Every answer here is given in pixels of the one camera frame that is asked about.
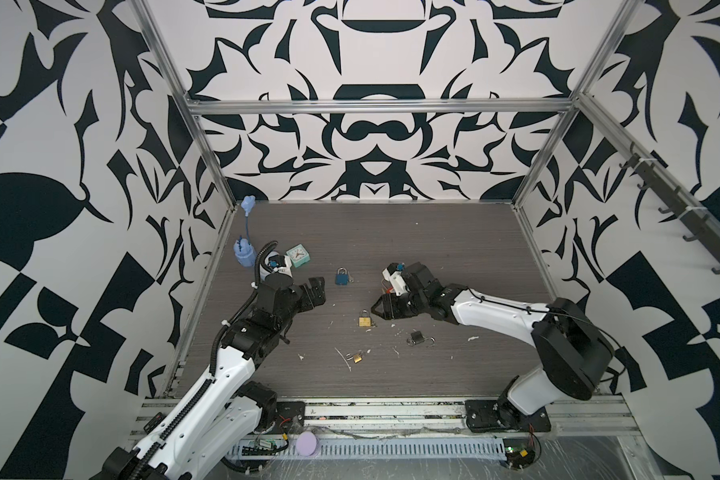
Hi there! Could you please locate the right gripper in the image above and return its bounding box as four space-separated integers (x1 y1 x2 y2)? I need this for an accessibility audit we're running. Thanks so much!
368 293 429 320

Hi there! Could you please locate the brass padlock with key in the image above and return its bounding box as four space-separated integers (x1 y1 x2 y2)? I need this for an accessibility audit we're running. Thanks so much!
358 310 375 328

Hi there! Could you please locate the blue padlock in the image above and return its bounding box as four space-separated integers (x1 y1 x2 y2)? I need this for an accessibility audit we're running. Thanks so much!
334 267 353 286

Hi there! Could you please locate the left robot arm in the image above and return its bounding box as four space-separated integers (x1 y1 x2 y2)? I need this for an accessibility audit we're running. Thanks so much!
96 241 326 479

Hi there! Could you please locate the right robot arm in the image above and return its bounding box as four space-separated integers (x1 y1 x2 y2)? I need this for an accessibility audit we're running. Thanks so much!
370 282 621 433

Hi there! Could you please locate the mint green alarm clock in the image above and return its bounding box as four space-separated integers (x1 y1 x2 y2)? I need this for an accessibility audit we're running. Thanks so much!
286 244 311 268

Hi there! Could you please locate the black padlock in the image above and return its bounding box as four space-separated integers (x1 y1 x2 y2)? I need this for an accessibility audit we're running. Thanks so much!
406 330 436 347

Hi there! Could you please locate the blue flower toy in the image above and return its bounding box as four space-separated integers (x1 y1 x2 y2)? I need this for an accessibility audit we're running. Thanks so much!
233 195 257 268

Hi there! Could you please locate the purple round lid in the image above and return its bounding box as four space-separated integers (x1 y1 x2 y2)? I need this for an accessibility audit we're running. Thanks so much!
296 431 320 457

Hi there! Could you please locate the green circuit board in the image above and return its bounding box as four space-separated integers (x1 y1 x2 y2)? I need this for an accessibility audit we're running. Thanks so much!
500 436 543 471

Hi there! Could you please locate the black hook rack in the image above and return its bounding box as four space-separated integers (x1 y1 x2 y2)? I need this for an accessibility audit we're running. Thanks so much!
619 141 720 275

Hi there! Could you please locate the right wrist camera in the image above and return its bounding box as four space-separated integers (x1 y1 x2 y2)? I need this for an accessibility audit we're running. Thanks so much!
382 262 432 297

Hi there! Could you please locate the white cable duct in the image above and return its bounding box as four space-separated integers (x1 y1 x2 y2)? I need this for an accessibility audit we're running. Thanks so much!
227 437 507 461

